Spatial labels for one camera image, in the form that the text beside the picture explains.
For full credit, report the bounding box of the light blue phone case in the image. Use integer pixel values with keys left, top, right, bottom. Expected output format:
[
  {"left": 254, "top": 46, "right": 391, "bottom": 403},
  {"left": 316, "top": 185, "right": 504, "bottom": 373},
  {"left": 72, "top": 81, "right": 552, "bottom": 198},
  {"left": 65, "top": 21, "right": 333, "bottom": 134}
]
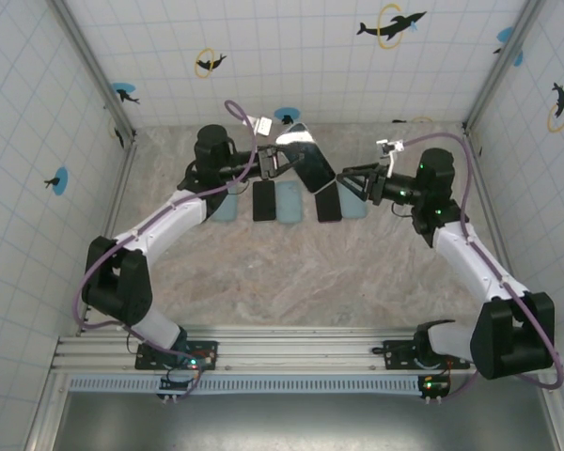
[
  {"left": 274, "top": 180, "right": 306, "bottom": 226},
  {"left": 336, "top": 180, "right": 368, "bottom": 221},
  {"left": 211, "top": 190, "right": 240, "bottom": 224}
]

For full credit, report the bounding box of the black smartphone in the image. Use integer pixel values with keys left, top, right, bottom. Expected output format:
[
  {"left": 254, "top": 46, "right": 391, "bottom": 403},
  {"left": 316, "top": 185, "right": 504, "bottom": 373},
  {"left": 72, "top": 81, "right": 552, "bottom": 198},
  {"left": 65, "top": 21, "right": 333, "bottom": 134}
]
[
  {"left": 313, "top": 181, "right": 343, "bottom": 225},
  {"left": 274, "top": 121, "right": 338, "bottom": 194},
  {"left": 252, "top": 180, "right": 278, "bottom": 224}
]

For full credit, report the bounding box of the small circuit board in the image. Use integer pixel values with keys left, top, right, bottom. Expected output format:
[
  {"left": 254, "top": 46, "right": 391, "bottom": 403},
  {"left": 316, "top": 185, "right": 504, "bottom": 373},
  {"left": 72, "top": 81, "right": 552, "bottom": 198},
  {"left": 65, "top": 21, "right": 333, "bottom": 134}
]
[
  {"left": 416, "top": 373, "right": 452, "bottom": 405},
  {"left": 157, "top": 357, "right": 204, "bottom": 404}
]

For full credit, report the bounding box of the grey metal panel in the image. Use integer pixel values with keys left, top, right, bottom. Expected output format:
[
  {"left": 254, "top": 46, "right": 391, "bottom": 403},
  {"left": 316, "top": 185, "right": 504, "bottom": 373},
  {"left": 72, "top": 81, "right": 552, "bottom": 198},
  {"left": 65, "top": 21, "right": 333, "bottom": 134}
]
[{"left": 27, "top": 375, "right": 564, "bottom": 451}]

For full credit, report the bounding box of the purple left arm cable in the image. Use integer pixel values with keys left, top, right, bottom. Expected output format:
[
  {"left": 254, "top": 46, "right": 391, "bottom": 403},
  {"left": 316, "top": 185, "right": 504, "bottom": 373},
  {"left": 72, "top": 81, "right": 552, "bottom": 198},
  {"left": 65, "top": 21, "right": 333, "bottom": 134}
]
[{"left": 74, "top": 99, "right": 264, "bottom": 396}]

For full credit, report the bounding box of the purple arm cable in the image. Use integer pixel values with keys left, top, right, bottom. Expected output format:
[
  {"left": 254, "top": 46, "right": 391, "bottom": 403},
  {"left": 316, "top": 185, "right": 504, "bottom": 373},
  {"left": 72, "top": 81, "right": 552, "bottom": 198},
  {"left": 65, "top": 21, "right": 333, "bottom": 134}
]
[
  {"left": 399, "top": 132, "right": 564, "bottom": 404},
  {"left": 74, "top": 99, "right": 264, "bottom": 396}
]

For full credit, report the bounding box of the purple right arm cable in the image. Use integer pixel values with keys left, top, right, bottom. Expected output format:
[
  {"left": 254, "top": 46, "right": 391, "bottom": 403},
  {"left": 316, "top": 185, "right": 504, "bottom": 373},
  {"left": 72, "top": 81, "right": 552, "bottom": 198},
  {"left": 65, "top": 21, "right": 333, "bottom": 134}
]
[{"left": 399, "top": 132, "right": 564, "bottom": 404}]

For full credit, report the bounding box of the aluminium side rail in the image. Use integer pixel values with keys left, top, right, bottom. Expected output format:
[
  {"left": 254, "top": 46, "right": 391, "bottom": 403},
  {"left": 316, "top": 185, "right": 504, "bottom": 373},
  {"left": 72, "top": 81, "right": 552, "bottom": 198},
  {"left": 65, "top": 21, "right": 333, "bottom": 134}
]
[
  {"left": 462, "top": 126, "right": 533, "bottom": 335},
  {"left": 77, "top": 135, "right": 140, "bottom": 337}
]

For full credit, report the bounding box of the aluminium corner post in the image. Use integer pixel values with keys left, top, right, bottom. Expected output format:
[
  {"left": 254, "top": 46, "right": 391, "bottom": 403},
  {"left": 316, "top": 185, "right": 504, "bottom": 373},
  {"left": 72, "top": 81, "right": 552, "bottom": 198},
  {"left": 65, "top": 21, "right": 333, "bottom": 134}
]
[
  {"left": 462, "top": 0, "right": 546, "bottom": 135},
  {"left": 46, "top": 0, "right": 138, "bottom": 142}
]

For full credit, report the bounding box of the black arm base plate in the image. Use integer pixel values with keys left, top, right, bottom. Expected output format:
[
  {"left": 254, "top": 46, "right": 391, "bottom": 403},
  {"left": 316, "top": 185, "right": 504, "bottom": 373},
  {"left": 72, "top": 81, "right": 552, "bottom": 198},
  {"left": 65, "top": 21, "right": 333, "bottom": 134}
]
[
  {"left": 383, "top": 338, "right": 471, "bottom": 372},
  {"left": 134, "top": 340, "right": 220, "bottom": 372}
]

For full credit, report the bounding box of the aluminium mounting rail base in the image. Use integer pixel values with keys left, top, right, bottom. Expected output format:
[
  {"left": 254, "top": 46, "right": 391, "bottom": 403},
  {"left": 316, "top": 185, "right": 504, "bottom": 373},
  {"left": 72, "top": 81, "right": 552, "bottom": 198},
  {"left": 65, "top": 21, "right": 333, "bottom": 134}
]
[{"left": 51, "top": 326, "right": 564, "bottom": 377}]

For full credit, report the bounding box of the white slotted cable duct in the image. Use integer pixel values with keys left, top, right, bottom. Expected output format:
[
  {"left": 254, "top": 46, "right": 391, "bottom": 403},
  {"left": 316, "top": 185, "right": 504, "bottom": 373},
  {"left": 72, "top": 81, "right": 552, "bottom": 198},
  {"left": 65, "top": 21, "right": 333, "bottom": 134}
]
[{"left": 68, "top": 375, "right": 427, "bottom": 395}]

